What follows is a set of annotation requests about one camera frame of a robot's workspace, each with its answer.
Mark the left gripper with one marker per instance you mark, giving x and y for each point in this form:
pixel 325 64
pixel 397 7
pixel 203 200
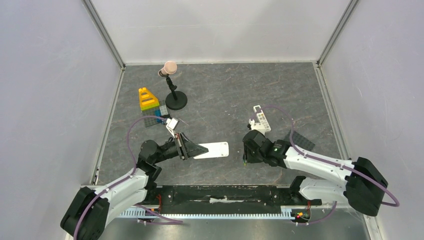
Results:
pixel 186 148

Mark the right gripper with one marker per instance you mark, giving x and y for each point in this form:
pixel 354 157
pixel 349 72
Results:
pixel 249 145

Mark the white grey remote control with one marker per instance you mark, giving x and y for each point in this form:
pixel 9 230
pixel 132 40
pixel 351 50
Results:
pixel 215 150

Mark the long white remote control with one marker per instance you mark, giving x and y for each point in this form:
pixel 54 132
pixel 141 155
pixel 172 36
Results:
pixel 261 118

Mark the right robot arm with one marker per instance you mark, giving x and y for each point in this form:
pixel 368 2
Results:
pixel 358 183

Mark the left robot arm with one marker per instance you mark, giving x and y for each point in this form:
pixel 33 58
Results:
pixel 92 209

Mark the dark studded baseplate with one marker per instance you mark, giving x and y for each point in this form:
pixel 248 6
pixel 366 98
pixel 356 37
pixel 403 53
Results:
pixel 301 142

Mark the blue toy brick block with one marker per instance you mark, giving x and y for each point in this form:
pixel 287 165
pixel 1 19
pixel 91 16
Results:
pixel 158 111

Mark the pink microphone on stand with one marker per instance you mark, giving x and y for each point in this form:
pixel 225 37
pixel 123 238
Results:
pixel 175 100

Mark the yellow toy brick tower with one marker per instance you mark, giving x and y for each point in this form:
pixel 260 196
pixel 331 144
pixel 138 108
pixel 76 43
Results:
pixel 147 100

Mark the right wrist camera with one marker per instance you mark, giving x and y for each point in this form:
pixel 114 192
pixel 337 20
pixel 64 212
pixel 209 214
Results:
pixel 252 125

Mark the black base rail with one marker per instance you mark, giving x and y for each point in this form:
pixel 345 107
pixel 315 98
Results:
pixel 225 199

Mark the white cable duct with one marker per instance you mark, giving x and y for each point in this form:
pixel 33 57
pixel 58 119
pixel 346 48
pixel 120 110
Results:
pixel 284 214

